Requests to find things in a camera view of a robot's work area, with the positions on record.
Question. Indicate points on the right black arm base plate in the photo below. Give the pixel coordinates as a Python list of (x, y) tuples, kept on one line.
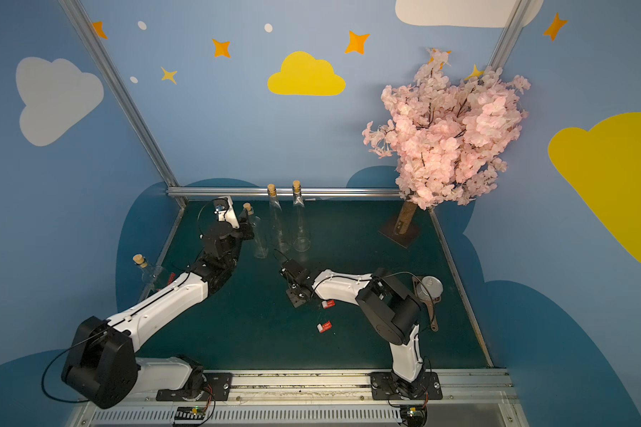
[(389, 386)]

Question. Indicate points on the aluminium front rail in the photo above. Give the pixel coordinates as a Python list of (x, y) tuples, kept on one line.
[(341, 397)]

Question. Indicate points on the right small circuit board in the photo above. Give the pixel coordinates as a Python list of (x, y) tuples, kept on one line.
[(413, 416)]

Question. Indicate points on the pink artificial blossom tree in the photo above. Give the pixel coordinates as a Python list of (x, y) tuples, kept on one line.
[(448, 138)]

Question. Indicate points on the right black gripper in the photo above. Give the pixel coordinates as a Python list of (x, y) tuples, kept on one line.
[(293, 272)]

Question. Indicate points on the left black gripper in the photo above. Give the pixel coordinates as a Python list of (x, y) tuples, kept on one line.
[(240, 231)]

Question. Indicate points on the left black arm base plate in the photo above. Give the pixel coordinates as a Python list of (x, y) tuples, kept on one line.
[(216, 385)]

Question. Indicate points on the right aluminium frame post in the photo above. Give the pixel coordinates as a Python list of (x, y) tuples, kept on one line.
[(509, 35)]

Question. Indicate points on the aluminium frame post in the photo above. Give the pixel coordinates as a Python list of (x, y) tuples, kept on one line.
[(80, 21), (509, 35)]

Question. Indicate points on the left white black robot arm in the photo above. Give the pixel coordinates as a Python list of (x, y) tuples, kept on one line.
[(102, 365)]

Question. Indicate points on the clear glass bottle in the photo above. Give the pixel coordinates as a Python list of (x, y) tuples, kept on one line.
[(279, 235), (154, 277), (261, 250), (302, 241)]

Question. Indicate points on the left aluminium frame post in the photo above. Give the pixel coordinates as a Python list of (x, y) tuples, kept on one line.
[(80, 21)]

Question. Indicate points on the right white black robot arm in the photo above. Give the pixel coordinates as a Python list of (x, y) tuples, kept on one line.
[(391, 308)]

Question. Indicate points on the small circuit board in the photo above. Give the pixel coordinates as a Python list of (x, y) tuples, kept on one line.
[(413, 416), (189, 416)]

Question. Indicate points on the left small circuit board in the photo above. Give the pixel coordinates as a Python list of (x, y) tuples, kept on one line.
[(189, 416)]

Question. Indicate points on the bottle red label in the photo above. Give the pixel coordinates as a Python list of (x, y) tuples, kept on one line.
[(324, 327), (328, 303)]

